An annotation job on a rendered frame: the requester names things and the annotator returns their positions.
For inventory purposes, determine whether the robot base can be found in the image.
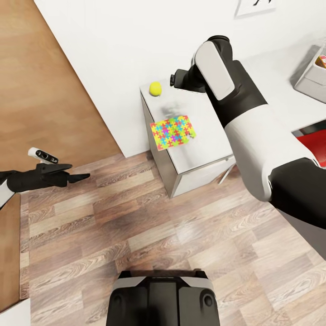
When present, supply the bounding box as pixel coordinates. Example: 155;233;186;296
106;271;220;326

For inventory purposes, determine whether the jigsaw puzzle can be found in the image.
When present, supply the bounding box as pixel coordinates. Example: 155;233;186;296
150;115;196;151

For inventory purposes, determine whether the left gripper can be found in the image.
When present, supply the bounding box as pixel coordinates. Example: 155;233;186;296
21;163;90;191

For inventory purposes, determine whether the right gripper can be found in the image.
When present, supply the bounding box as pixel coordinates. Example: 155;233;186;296
170;67;206;94

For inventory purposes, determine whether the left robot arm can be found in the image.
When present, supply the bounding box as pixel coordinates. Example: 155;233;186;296
0;148;90;210

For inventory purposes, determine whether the tennis ball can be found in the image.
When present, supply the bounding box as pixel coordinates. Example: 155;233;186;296
149;81;162;96

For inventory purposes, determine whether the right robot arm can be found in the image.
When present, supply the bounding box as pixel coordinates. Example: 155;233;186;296
170;35;326;261

